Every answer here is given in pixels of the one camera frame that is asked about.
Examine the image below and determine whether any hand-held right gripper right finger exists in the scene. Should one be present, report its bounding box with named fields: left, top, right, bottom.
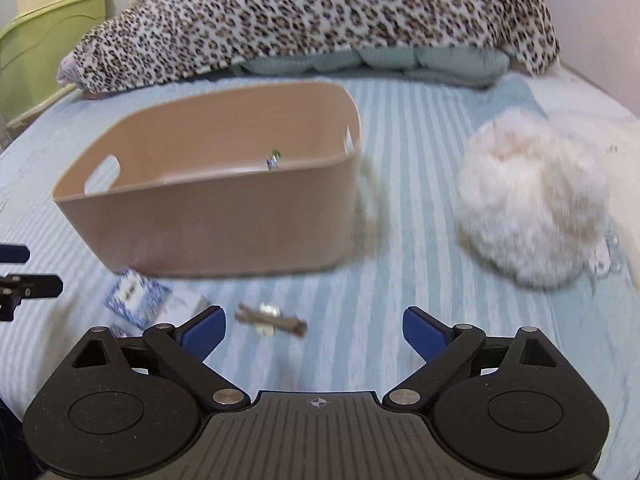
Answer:
left=382, top=305, right=558, bottom=408

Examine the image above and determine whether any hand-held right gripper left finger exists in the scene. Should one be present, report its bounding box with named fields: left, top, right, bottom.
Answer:
left=70, top=305, right=251, bottom=408

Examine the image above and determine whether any beige plastic basket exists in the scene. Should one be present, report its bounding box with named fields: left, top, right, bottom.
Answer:
left=51, top=81, right=363, bottom=278

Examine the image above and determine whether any small white packet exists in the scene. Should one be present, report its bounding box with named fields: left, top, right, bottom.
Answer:
left=111, top=292, right=211, bottom=338

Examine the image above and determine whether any blue striped bed sheet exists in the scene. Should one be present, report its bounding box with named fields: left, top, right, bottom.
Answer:
left=0, top=71, right=640, bottom=441

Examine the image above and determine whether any blue patterned packet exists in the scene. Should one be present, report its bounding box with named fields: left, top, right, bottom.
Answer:
left=103, top=268, right=173, bottom=329

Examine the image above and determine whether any white fluffy plush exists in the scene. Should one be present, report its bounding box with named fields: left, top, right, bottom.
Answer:
left=456, top=108, right=612, bottom=289

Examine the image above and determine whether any clear plastic hair clip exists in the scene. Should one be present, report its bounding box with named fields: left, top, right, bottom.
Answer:
left=589, top=232, right=621, bottom=281

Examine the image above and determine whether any green plastic storage bin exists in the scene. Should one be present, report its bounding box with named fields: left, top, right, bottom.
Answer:
left=0, top=0, right=109, bottom=131

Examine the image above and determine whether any light teal quilt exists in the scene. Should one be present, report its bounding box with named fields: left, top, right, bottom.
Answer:
left=235, top=45, right=511, bottom=88

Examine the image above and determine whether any white fluffy cloth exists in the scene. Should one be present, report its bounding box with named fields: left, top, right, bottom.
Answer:
left=542, top=72, right=640, bottom=288

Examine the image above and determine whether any leopard print blanket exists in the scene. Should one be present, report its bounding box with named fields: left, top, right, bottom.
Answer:
left=56, top=0, right=561, bottom=98

